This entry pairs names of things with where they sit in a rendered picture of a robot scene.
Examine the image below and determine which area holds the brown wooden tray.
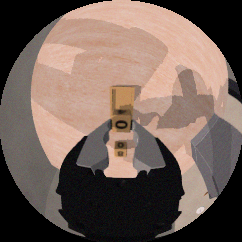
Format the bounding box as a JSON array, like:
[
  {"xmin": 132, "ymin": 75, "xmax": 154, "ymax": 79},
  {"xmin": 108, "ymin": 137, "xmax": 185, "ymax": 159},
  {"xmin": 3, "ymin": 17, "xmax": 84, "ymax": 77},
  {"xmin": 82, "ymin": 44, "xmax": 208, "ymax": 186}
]
[{"xmin": 110, "ymin": 86, "xmax": 135, "ymax": 119}]

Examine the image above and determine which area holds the brown wooden number cube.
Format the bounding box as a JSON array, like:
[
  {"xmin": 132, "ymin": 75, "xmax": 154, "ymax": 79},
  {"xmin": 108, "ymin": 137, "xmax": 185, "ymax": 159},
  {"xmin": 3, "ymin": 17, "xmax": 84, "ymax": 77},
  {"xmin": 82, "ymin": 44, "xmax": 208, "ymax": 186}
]
[
  {"xmin": 111, "ymin": 109, "xmax": 132, "ymax": 133},
  {"xmin": 114, "ymin": 141, "xmax": 127, "ymax": 157}
]

